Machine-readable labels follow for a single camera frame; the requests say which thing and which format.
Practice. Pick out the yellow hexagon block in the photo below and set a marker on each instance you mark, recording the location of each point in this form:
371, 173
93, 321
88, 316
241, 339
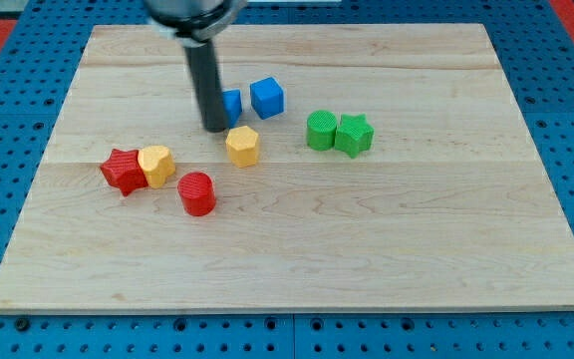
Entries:
242, 146

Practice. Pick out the green star block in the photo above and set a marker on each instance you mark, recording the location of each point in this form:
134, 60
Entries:
354, 135

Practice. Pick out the yellow heart block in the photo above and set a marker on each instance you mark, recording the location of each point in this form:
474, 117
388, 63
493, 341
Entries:
157, 164

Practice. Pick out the red star block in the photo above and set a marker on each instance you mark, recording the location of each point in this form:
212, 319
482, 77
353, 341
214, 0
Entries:
122, 171

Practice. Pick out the green cylinder block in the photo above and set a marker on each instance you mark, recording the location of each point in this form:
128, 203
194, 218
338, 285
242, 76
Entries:
321, 130

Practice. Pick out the wooden board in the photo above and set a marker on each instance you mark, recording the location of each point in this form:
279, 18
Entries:
449, 211

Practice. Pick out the blue cube block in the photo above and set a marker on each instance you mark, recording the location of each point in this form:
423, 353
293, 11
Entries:
267, 98

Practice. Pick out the red cylinder block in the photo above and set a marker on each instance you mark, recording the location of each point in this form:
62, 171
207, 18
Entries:
197, 193

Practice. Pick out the blue block behind pusher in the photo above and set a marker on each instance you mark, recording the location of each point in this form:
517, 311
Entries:
233, 106

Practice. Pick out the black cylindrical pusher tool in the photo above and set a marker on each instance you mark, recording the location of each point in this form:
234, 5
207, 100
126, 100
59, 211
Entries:
204, 72

